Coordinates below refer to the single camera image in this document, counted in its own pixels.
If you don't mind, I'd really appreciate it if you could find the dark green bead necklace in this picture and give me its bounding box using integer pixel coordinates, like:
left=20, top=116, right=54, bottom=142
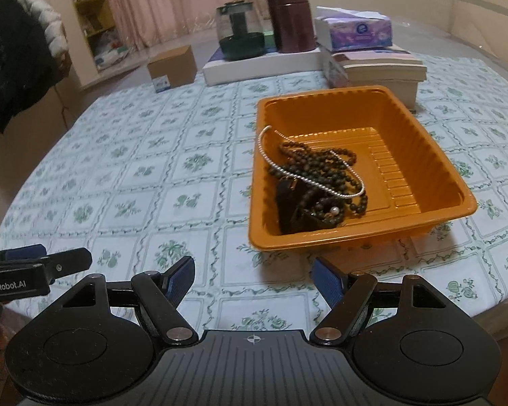
left=275, top=177, right=349, bottom=234

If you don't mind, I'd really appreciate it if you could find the orange plastic tray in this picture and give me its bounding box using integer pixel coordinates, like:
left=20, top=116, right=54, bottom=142
left=249, top=86, right=477, bottom=251

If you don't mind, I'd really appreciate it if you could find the black jacket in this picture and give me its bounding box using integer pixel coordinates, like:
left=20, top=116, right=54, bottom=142
left=0, top=0, right=63, bottom=132

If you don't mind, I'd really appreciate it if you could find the wooden bookshelf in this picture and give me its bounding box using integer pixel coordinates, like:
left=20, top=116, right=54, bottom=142
left=73, top=0, right=118, bottom=71

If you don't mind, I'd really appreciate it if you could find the plastic bag on floor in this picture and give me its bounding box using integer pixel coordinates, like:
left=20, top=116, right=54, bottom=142
left=94, top=30, right=130, bottom=71

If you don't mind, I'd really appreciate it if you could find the thick beige book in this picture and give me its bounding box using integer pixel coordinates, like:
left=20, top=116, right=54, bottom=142
left=320, top=48, right=428, bottom=111

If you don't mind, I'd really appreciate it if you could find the small cardboard box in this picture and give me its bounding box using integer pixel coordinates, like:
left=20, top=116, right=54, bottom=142
left=147, top=45, right=197, bottom=93

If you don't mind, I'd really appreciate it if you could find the flat white box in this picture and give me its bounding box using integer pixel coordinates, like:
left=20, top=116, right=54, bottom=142
left=202, top=49, right=322, bottom=86

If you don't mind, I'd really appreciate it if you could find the pink book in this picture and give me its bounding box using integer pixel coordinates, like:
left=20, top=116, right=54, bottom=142
left=332, top=46, right=423, bottom=65

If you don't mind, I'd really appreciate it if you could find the white puffy jacket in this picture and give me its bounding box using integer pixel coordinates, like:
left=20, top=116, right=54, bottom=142
left=17, top=0, right=69, bottom=59

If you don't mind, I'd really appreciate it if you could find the purple tissue box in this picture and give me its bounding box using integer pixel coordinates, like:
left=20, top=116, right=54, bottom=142
left=314, top=6, right=393, bottom=52

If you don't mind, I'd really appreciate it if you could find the glass teapot green base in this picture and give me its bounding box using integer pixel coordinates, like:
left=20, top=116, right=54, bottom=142
left=215, top=0, right=266, bottom=62

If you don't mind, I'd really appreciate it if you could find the dark red cylindrical canister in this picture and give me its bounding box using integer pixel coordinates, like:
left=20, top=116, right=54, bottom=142
left=267, top=0, right=316, bottom=53

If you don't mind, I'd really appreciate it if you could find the plastic-wrapped headboard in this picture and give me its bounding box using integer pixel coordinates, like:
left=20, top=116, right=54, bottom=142
left=448, top=0, right=508, bottom=67

